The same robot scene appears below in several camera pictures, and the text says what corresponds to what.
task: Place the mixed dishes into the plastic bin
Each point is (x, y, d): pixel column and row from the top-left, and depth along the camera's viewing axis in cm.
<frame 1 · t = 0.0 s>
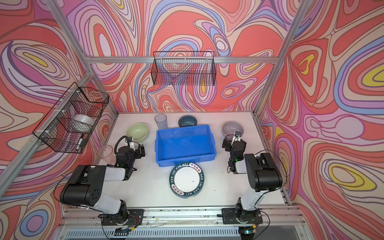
left hand: (136, 144, 94), fingers open
right hand: (233, 140, 97), fingers open
blue plastic bin: (193, 144, 102), point 2 cm above the table
green rimmed white plate: (186, 180, 84), point 4 cm above the table
light green bowl: (138, 131, 107), point 3 cm above the table
clear grey plastic cup: (161, 121, 98), point 15 cm above the table
dark teal bowl: (187, 120, 111), point 6 cm above the table
lilac grey bowl: (229, 128, 107), point 5 cm above the table
clear pink plastic cup: (106, 151, 100), on the table

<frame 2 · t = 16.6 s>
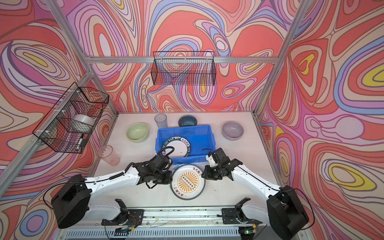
left hand: (174, 179, 82), fingers closed
right hand: (204, 179, 82), fingers closed
green rimmed white plate: (182, 145, 101), point 2 cm above the table
orange sunburst plate: (188, 183, 84), point 3 cm above the table
the other named things where they were.

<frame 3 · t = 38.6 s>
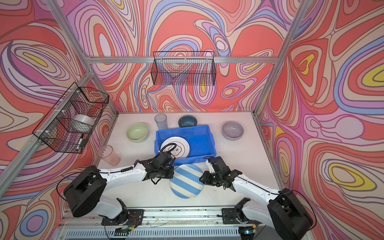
left hand: (176, 173, 87), fingers closed
right hand: (202, 183, 83), fingers closed
blue white striped plate: (186, 182, 85), point 2 cm above the table
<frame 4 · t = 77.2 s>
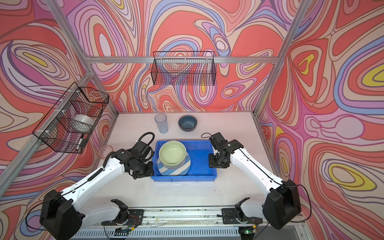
left hand: (154, 172, 79), fingers open
right hand: (214, 168, 79), fingers open
light green bowl: (172, 153, 89), point 9 cm above the table
blue striped plate: (177, 171, 86), point 5 cm above the table
